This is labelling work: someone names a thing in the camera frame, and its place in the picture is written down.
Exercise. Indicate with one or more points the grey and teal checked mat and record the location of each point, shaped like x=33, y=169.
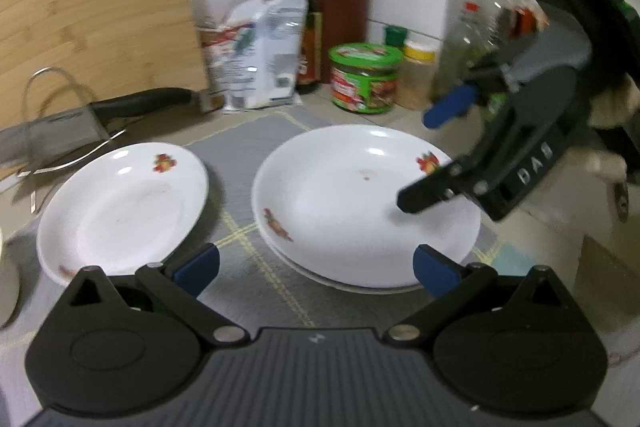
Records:
x=240, y=167

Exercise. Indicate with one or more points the white and blue bag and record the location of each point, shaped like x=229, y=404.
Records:
x=270, y=57

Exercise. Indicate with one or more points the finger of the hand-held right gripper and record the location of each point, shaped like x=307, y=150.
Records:
x=447, y=109
x=425, y=194

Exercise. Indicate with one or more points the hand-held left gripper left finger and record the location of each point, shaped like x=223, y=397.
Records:
x=192, y=264

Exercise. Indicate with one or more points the green-capped bottle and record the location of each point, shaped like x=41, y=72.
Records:
x=395, y=36

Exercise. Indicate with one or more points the large white fruit-print plate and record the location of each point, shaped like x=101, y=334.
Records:
x=340, y=217

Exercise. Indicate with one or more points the clear seasoning bottle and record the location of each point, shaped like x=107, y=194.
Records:
x=500, y=7

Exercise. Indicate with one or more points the yellow-lidded spice jar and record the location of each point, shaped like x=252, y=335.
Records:
x=417, y=82

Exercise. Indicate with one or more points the bamboo cutting board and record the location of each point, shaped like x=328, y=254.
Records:
x=100, y=7

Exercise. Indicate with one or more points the green-lidded sauce jar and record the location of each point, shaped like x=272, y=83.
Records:
x=365, y=92

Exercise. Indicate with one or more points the dark soy sauce bottle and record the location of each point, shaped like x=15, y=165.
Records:
x=300, y=7

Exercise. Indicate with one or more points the red-labelled seasoning bottle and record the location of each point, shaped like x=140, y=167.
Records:
x=525, y=17

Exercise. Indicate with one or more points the white plate with brown stain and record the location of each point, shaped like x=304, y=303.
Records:
x=365, y=290

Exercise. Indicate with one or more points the clear bottle with red cap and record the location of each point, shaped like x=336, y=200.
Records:
x=460, y=57

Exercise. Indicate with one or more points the person's right hand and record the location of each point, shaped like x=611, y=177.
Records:
x=607, y=162

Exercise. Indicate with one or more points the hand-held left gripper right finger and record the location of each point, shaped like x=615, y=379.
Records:
x=435, y=267

